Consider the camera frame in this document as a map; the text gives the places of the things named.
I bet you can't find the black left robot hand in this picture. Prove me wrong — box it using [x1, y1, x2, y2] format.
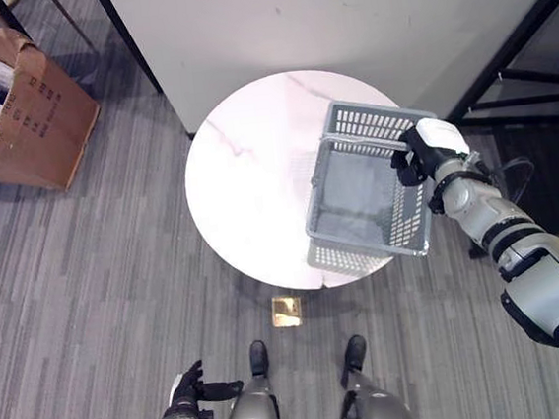
[167, 355, 246, 410]

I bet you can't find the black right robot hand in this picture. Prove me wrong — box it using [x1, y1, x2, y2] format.
[386, 114, 474, 189]

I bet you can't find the grey plastic slotted basket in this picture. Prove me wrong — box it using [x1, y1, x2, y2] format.
[290, 91, 453, 284]

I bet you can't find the silver left robot leg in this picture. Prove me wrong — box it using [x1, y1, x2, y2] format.
[214, 338, 282, 419]

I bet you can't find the brass floor socket plate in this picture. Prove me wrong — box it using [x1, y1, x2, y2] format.
[269, 294, 307, 330]

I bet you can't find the white partition panel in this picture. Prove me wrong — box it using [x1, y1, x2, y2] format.
[93, 0, 559, 153]

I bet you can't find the round white marble table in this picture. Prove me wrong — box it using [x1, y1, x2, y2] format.
[175, 59, 434, 302]

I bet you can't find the brown cardboard box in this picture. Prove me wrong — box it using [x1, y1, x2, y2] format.
[0, 12, 108, 198]

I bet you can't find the thin dark chair leg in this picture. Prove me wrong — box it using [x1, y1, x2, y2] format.
[47, 0, 99, 59]

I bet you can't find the black cable loop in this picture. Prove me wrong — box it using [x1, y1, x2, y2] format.
[490, 154, 539, 210]

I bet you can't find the black metal frame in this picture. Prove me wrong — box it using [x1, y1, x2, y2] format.
[434, 0, 559, 131]

